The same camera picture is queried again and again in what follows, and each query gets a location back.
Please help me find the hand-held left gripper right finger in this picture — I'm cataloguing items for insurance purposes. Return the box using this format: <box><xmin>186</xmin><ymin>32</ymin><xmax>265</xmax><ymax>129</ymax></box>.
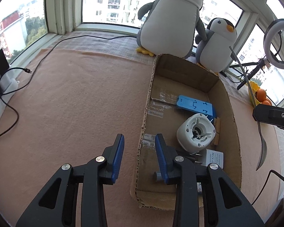
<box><xmin>155</xmin><ymin>134</ymin><xmax>265</xmax><ymax>227</ymax></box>

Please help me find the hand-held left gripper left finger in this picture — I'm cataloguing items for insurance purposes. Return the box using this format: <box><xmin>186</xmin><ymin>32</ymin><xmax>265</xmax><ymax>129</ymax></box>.
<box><xmin>15</xmin><ymin>134</ymin><xmax>125</xmax><ymax>227</ymax></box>

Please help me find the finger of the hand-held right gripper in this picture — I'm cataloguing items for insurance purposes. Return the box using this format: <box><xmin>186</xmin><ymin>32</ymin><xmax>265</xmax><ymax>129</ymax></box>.
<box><xmin>252</xmin><ymin>104</ymin><xmax>284</xmax><ymax>133</ymax></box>

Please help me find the long grey metal spoon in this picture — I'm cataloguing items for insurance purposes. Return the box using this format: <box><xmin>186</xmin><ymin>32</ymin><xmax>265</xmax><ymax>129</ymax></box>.
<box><xmin>229</xmin><ymin>45</ymin><xmax>268</xmax><ymax>171</ymax></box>

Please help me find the white plug-in device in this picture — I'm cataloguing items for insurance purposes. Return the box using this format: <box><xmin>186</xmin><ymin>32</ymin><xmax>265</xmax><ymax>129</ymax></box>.
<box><xmin>176</xmin><ymin>113</ymin><xmax>216</xmax><ymax>165</ymax></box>

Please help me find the small white labelled box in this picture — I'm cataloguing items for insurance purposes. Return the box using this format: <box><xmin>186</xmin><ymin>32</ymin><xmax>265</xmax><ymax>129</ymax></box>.
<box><xmin>201</xmin><ymin>149</ymin><xmax>224</xmax><ymax>171</ymax></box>

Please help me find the blue folding phone stand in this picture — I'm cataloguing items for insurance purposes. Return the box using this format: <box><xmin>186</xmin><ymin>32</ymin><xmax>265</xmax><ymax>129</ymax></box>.
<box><xmin>176</xmin><ymin>95</ymin><xmax>216</xmax><ymax>123</ymax></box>

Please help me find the cardboard box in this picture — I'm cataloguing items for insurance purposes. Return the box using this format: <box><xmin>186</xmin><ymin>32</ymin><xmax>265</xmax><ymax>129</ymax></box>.
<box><xmin>130</xmin><ymin>54</ymin><xmax>242</xmax><ymax>211</ymax></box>

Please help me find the yellow plastic fruit bowl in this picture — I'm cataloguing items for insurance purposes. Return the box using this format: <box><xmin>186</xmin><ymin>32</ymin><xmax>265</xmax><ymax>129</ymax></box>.
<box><xmin>248</xmin><ymin>80</ymin><xmax>262</xmax><ymax>107</ymax></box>

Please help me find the black tripod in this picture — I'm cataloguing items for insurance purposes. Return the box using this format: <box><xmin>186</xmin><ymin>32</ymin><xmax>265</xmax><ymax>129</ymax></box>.
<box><xmin>227</xmin><ymin>57</ymin><xmax>271</xmax><ymax>90</ymax></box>

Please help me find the small penguin plush toy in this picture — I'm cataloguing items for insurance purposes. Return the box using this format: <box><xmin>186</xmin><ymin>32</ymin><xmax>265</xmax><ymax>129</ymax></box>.
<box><xmin>194</xmin><ymin>18</ymin><xmax>238</xmax><ymax>73</ymax></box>

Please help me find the checked cloth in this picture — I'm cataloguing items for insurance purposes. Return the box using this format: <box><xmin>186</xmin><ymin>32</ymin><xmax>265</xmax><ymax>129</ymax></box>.
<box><xmin>41</xmin><ymin>32</ymin><xmax>258</xmax><ymax>100</ymax></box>

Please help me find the white power strip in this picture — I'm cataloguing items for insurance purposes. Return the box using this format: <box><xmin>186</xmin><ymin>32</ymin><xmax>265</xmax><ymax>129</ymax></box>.
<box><xmin>0</xmin><ymin>63</ymin><xmax>20</xmax><ymax>124</ymax></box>

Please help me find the large penguin plush toy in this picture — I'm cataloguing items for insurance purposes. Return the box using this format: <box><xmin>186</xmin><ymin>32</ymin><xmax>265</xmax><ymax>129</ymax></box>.
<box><xmin>136</xmin><ymin>0</ymin><xmax>207</xmax><ymax>58</ymax></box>

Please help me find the black charger brick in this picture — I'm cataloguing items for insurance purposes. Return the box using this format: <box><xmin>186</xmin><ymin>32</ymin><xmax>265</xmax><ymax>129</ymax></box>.
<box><xmin>0</xmin><ymin>50</ymin><xmax>10</xmax><ymax>75</ymax></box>

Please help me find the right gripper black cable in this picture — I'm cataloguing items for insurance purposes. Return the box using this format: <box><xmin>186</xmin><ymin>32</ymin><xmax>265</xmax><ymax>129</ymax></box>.
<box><xmin>251</xmin><ymin>170</ymin><xmax>284</xmax><ymax>206</ymax></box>

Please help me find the white ring light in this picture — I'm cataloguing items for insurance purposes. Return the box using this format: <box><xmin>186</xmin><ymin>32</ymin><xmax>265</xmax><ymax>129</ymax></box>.
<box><xmin>263</xmin><ymin>19</ymin><xmax>284</xmax><ymax>70</ymax></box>

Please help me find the looped black cable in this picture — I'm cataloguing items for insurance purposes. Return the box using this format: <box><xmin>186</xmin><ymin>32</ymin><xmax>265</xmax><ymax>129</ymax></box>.
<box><xmin>0</xmin><ymin>95</ymin><xmax>19</xmax><ymax>147</ymax></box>

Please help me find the long black cable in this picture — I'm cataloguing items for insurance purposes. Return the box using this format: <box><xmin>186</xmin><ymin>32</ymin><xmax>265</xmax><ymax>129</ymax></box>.
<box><xmin>0</xmin><ymin>35</ymin><xmax>139</xmax><ymax>100</ymax></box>

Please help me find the white window frame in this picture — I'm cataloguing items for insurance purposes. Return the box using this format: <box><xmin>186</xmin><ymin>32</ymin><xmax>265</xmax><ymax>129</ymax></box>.
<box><xmin>44</xmin><ymin>0</ymin><xmax>284</xmax><ymax>104</ymax></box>

